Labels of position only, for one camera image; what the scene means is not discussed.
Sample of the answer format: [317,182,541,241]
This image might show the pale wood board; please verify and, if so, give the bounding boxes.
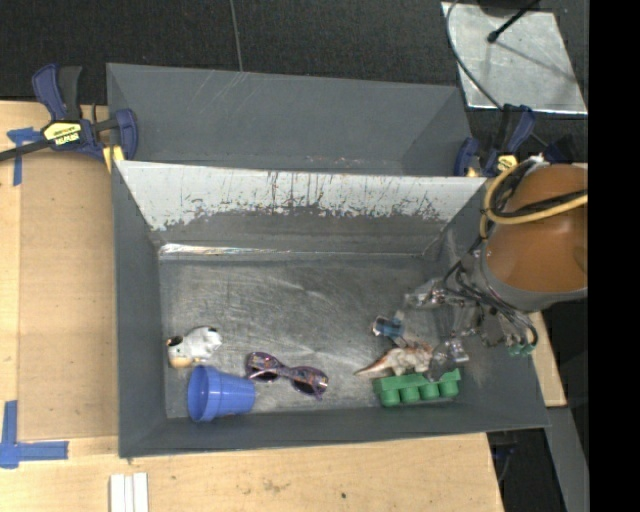
[16,102,122,444]

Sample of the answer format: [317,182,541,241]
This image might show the grey metal bin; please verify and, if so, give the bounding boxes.
[105,62,552,459]

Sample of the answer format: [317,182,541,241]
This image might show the purple sunglasses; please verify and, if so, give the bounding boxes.
[244,350,330,402]

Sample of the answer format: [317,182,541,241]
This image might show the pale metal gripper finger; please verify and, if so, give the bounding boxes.
[403,278,452,310]
[427,338,471,381]

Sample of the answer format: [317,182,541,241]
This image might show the white toy animal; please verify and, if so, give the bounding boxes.
[166,325,224,370]

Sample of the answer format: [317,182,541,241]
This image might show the blue plastic cup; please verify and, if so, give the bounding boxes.
[186,364,258,424]

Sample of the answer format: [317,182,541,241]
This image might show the white and brown toy dinosaur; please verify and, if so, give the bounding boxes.
[353,341,436,379]

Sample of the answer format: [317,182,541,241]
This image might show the green studded toy block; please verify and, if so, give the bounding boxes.
[371,367,463,409]

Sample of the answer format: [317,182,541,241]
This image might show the small blue and clear object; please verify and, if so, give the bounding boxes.
[370,310,407,349]

